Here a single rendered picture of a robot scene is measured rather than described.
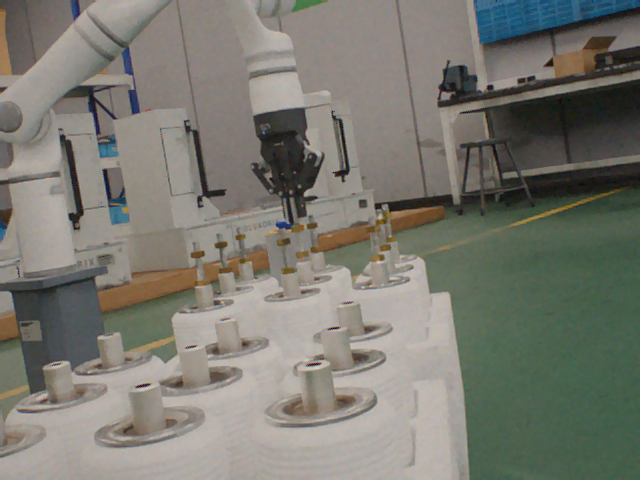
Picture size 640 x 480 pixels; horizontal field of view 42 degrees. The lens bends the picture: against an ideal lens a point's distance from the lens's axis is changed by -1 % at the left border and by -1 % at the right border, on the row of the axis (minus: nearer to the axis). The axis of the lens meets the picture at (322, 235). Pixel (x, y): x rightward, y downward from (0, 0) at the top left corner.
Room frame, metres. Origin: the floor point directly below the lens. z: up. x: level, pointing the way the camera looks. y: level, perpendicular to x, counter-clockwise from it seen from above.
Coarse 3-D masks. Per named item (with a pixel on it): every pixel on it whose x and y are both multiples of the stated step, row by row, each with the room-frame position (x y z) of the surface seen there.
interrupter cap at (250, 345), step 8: (208, 344) 0.83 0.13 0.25; (216, 344) 0.83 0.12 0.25; (248, 344) 0.81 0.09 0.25; (256, 344) 0.79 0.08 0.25; (264, 344) 0.78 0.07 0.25; (208, 352) 0.79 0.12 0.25; (216, 352) 0.80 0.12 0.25; (224, 352) 0.77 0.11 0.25; (232, 352) 0.77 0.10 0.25; (240, 352) 0.76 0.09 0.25; (248, 352) 0.77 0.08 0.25; (208, 360) 0.77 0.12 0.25
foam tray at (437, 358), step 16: (432, 304) 1.29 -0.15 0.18; (448, 304) 1.27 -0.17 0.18; (432, 320) 1.16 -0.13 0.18; (448, 320) 1.16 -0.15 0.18; (432, 336) 1.05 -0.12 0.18; (448, 336) 1.05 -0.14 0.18; (416, 352) 1.00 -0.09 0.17; (432, 352) 1.00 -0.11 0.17; (448, 352) 1.00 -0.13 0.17; (176, 368) 1.12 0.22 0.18; (288, 368) 1.03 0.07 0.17; (416, 368) 1.00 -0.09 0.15; (432, 368) 1.00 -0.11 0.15; (448, 368) 1.00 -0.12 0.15; (448, 384) 1.00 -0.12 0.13; (448, 400) 1.00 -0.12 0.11; (464, 416) 1.23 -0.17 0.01; (464, 432) 1.11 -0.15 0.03; (464, 448) 1.01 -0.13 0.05; (464, 464) 1.00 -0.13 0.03
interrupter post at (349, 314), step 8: (344, 304) 0.78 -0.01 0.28; (352, 304) 0.77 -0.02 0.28; (344, 312) 0.77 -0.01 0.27; (352, 312) 0.77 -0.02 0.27; (360, 312) 0.78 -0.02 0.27; (344, 320) 0.77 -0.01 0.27; (352, 320) 0.77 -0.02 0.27; (360, 320) 0.78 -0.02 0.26; (352, 328) 0.77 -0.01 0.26; (360, 328) 0.77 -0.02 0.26; (352, 336) 0.77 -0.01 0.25
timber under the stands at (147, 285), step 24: (408, 216) 5.05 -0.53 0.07; (432, 216) 5.27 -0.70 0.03; (336, 240) 4.47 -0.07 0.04; (360, 240) 4.64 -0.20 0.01; (216, 264) 3.77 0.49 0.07; (264, 264) 4.01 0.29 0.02; (120, 288) 3.34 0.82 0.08; (144, 288) 3.44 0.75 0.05; (168, 288) 3.54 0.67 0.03; (192, 288) 3.64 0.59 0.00; (0, 336) 2.91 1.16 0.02
